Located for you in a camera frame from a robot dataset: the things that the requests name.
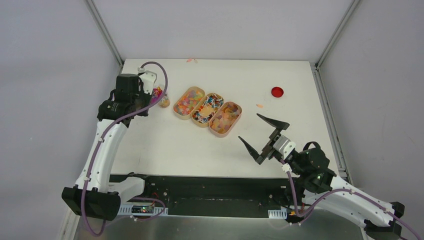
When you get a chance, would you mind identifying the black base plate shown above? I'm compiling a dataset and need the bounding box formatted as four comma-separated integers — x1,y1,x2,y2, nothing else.
109,173,294,219

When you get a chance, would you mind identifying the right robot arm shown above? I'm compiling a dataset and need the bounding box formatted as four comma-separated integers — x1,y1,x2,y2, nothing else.
242,114,405,240

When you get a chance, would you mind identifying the magenta plastic scoop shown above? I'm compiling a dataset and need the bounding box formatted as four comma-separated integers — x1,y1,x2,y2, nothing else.
152,86,163,100

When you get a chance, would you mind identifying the tray of gummy candies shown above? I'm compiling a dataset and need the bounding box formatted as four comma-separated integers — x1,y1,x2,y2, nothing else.
172,86,206,120

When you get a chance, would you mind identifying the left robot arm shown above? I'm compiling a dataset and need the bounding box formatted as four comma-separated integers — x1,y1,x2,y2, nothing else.
61,71,157,221

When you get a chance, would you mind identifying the tray of popsicle candies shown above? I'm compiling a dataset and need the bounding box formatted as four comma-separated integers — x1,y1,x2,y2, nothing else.
208,101,243,138

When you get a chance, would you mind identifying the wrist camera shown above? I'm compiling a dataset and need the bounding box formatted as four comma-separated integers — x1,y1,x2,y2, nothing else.
272,135,296,161
138,67,157,94

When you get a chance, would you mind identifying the clear plastic jar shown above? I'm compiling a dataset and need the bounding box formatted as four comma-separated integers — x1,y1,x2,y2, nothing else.
157,86,171,108

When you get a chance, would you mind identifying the red jar lid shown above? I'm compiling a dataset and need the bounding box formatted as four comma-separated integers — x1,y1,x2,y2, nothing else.
271,86,284,98

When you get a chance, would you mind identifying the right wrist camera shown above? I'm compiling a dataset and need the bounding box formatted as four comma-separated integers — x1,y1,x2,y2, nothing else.
272,135,296,161

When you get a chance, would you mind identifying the spilled candy at table edge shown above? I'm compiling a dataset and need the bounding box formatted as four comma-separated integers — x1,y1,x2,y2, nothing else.
186,58,198,64

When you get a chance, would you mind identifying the tray of lollipop candies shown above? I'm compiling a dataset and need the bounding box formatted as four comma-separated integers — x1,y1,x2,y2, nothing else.
191,93,224,128

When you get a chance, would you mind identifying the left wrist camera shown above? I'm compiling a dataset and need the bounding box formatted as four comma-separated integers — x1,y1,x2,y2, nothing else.
138,67,157,94

